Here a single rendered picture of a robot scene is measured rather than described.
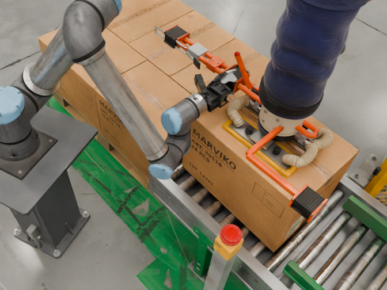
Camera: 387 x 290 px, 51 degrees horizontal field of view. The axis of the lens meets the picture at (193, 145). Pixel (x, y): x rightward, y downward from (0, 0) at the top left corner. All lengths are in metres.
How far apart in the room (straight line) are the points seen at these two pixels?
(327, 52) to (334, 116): 1.98
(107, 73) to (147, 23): 1.59
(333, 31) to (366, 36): 2.92
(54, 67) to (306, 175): 1.02
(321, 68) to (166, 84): 1.24
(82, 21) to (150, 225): 1.49
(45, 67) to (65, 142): 0.41
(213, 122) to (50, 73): 0.66
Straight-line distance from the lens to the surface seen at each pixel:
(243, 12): 4.03
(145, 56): 2.57
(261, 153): 1.57
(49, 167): 1.81
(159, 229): 2.43
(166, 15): 2.92
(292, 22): 1.25
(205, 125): 1.64
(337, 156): 1.69
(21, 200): 1.75
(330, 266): 1.90
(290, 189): 1.36
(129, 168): 2.64
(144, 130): 1.37
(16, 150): 1.81
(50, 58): 1.57
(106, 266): 2.36
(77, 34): 1.24
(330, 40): 1.26
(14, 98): 1.70
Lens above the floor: 2.18
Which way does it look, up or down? 52 degrees down
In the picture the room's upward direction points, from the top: 7 degrees clockwise
